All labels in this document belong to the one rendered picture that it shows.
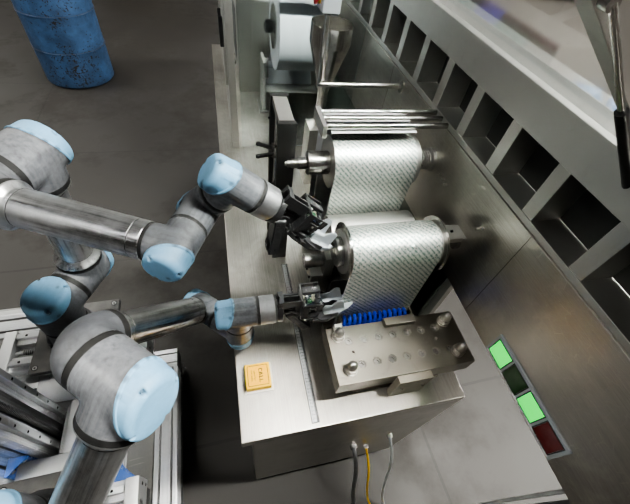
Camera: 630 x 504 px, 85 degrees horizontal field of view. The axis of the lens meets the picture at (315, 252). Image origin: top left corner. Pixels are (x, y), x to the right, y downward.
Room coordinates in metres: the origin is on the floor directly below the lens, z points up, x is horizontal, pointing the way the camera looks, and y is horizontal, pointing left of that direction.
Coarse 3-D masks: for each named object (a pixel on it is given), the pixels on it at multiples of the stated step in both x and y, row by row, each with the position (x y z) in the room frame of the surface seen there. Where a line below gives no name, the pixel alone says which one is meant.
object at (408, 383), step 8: (400, 376) 0.37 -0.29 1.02; (408, 376) 0.38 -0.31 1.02; (416, 376) 0.38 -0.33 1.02; (424, 376) 0.39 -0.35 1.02; (432, 376) 0.39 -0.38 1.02; (392, 384) 0.37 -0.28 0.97; (400, 384) 0.35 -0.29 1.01; (408, 384) 0.36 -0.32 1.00; (416, 384) 0.37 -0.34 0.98; (424, 384) 0.38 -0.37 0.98; (392, 392) 0.35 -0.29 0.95; (400, 392) 0.36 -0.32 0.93; (408, 392) 0.37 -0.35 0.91
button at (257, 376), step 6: (246, 366) 0.35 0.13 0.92; (252, 366) 0.36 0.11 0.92; (258, 366) 0.36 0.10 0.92; (264, 366) 0.36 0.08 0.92; (246, 372) 0.34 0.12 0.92; (252, 372) 0.34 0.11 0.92; (258, 372) 0.34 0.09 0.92; (264, 372) 0.35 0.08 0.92; (246, 378) 0.32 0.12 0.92; (252, 378) 0.32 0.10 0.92; (258, 378) 0.33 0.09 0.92; (264, 378) 0.33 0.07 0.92; (270, 378) 0.33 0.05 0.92; (246, 384) 0.31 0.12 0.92; (252, 384) 0.31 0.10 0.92; (258, 384) 0.31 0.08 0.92; (264, 384) 0.32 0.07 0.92; (270, 384) 0.32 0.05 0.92; (252, 390) 0.30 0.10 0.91
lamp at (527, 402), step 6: (522, 396) 0.31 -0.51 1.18; (528, 396) 0.31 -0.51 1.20; (522, 402) 0.30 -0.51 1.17; (528, 402) 0.30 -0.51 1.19; (534, 402) 0.29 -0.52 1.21; (522, 408) 0.29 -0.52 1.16; (528, 408) 0.29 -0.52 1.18; (534, 408) 0.29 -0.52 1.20; (528, 414) 0.28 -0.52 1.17; (534, 414) 0.28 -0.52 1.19; (540, 414) 0.27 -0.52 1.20; (534, 420) 0.27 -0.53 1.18
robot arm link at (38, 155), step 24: (24, 120) 0.57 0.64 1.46; (0, 144) 0.49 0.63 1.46; (24, 144) 0.51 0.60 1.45; (48, 144) 0.54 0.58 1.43; (24, 168) 0.47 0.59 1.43; (48, 168) 0.51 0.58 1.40; (48, 192) 0.49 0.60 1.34; (72, 264) 0.49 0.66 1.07; (96, 264) 0.52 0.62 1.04; (96, 288) 0.49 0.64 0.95
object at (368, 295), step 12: (396, 276) 0.56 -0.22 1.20; (408, 276) 0.57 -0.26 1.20; (420, 276) 0.59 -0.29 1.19; (348, 288) 0.51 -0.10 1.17; (360, 288) 0.53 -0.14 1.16; (372, 288) 0.54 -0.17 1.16; (384, 288) 0.55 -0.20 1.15; (396, 288) 0.57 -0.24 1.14; (408, 288) 0.58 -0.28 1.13; (420, 288) 0.60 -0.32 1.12; (348, 300) 0.52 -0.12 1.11; (360, 300) 0.53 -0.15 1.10; (372, 300) 0.55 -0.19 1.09; (384, 300) 0.56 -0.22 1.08; (396, 300) 0.57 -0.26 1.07; (408, 300) 0.59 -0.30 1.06; (348, 312) 0.52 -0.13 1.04; (360, 312) 0.54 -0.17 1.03
